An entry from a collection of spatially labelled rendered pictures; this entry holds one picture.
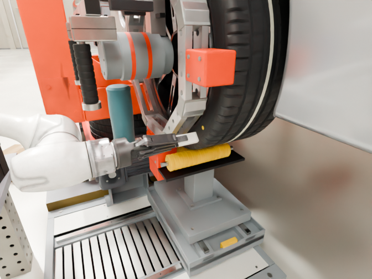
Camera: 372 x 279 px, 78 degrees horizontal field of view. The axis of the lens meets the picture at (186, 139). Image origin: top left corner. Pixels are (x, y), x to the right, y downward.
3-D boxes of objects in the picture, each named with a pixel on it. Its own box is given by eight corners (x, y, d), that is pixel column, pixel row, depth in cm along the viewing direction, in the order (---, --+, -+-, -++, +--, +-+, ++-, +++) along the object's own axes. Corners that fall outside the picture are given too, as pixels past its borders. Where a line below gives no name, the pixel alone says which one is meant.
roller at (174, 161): (236, 157, 89) (237, 143, 87) (164, 176, 77) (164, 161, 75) (227, 151, 94) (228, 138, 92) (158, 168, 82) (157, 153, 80)
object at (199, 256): (262, 244, 101) (265, 227, 97) (189, 279, 86) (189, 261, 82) (204, 183, 142) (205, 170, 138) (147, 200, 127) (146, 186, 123)
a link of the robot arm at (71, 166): (87, 149, 49) (82, 127, 60) (-2, 166, 43) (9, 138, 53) (95, 190, 54) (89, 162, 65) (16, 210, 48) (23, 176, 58)
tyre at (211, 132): (363, 47, 48) (232, -108, 72) (280, 50, 39) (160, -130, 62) (226, 164, 104) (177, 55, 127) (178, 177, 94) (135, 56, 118)
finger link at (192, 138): (172, 137, 65) (174, 135, 65) (195, 132, 68) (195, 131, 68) (176, 146, 65) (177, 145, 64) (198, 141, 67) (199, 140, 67)
